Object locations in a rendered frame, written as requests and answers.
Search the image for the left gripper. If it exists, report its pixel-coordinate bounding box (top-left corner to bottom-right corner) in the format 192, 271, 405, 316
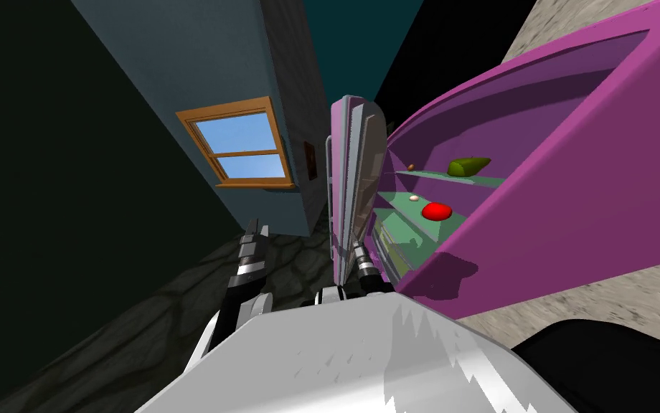
237, 217, 270, 270

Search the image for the purple fridge door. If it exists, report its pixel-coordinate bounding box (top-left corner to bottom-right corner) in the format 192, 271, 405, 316
326, 94, 389, 288

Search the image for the wooden framed window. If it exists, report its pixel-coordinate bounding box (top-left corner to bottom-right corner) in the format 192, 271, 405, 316
175, 95, 297, 190

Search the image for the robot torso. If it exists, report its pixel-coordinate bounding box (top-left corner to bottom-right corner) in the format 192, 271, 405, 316
134, 285, 579, 413

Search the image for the green pear-shaped vegetable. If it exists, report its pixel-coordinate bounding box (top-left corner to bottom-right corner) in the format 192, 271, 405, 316
447, 156, 492, 178

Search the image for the purple fridge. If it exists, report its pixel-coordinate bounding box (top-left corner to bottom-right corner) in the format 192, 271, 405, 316
364, 0, 660, 322

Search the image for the grey fridge door handle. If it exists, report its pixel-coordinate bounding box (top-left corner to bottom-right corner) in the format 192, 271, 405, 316
325, 136, 334, 262

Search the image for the small dark wall picture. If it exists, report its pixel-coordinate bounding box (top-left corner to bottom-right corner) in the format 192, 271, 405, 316
303, 140, 319, 183

